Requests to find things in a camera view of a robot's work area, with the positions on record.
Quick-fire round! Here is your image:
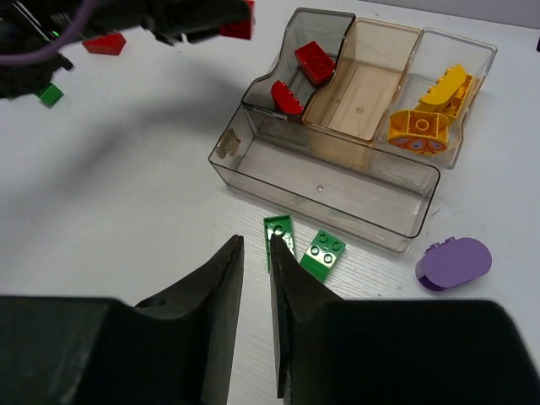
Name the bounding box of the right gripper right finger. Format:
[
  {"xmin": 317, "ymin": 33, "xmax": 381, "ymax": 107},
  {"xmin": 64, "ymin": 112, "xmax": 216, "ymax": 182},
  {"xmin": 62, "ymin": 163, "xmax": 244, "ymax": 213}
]
[{"xmin": 270, "ymin": 236, "xmax": 539, "ymax": 404}]

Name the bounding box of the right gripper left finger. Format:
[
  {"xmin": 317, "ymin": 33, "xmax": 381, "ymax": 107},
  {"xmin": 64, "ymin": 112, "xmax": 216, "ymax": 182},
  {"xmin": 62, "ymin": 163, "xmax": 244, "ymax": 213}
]
[{"xmin": 1, "ymin": 235, "xmax": 244, "ymax": 404}]

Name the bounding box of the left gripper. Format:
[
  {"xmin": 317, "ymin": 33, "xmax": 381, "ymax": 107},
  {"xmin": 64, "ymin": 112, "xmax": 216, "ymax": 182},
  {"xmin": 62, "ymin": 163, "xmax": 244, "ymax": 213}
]
[{"xmin": 84, "ymin": 0, "xmax": 249, "ymax": 45}]

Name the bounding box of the small red lego brick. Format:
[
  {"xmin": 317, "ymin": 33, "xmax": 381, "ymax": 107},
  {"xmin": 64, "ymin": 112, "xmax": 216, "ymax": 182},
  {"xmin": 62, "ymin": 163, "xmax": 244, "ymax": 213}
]
[{"xmin": 82, "ymin": 33, "xmax": 127, "ymax": 56}]

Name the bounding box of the red long lego brick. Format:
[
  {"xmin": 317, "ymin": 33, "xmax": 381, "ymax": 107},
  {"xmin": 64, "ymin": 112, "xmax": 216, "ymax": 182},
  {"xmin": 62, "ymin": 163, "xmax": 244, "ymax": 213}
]
[{"xmin": 294, "ymin": 40, "xmax": 335, "ymax": 87}]

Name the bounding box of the yellow square lego brick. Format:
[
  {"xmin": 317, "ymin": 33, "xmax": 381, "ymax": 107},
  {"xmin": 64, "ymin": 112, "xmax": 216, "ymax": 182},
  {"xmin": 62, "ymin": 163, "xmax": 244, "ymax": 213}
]
[{"xmin": 386, "ymin": 110, "xmax": 450, "ymax": 155}]

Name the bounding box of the yellow rounded lego brick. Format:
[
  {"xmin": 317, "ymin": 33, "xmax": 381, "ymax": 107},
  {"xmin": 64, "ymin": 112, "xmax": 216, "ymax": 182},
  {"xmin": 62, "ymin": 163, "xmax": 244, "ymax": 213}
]
[{"xmin": 415, "ymin": 64, "xmax": 467, "ymax": 112}]

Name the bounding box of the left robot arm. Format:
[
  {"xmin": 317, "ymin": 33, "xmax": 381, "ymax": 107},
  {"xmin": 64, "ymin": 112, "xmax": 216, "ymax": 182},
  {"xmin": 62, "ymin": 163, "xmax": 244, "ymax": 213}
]
[{"xmin": 1, "ymin": 1, "xmax": 254, "ymax": 99}]

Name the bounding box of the green lego brick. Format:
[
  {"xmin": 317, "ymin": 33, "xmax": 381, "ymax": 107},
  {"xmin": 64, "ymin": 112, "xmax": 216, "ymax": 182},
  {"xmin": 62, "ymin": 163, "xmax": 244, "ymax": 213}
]
[{"xmin": 300, "ymin": 229, "xmax": 346, "ymax": 283}]

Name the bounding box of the green flat lego plate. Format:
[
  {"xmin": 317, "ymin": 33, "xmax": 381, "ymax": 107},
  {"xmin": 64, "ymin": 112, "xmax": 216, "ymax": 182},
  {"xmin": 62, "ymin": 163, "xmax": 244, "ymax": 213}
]
[{"xmin": 263, "ymin": 214, "xmax": 296, "ymax": 273}]

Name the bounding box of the green small lego cube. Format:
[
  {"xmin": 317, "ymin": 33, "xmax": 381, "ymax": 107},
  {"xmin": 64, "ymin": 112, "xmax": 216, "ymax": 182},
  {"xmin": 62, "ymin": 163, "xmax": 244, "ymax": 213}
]
[{"xmin": 35, "ymin": 83, "xmax": 64, "ymax": 108}]

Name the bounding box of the purple rounded lego brick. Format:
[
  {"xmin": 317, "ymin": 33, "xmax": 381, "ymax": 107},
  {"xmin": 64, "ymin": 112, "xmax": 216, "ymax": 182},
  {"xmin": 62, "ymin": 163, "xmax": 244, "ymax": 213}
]
[{"xmin": 415, "ymin": 237, "xmax": 493, "ymax": 292}]

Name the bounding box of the smoky grey container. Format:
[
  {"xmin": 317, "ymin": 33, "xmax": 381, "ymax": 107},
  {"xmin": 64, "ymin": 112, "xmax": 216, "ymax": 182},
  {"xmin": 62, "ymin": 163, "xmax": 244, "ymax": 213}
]
[{"xmin": 241, "ymin": 8, "xmax": 355, "ymax": 116}]

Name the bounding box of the long clear tray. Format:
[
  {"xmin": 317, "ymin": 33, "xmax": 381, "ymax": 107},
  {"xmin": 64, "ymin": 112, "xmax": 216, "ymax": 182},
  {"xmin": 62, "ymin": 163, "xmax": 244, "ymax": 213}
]
[{"xmin": 208, "ymin": 105, "xmax": 441, "ymax": 253}]

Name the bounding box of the amber container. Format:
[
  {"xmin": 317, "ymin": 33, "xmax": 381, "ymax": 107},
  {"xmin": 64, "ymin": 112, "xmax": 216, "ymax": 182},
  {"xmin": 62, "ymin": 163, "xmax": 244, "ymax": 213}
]
[{"xmin": 302, "ymin": 18, "xmax": 421, "ymax": 143}]

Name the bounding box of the clear container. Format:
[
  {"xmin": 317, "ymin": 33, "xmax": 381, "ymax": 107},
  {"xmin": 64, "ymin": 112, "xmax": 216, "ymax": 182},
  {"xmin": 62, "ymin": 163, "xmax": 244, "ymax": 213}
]
[{"xmin": 375, "ymin": 28, "xmax": 497, "ymax": 169}]

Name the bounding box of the yellow long lego brick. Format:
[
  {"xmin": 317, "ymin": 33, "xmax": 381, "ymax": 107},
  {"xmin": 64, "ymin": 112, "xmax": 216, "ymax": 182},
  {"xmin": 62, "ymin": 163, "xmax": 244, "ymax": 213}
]
[{"xmin": 444, "ymin": 74, "xmax": 473, "ymax": 122}]

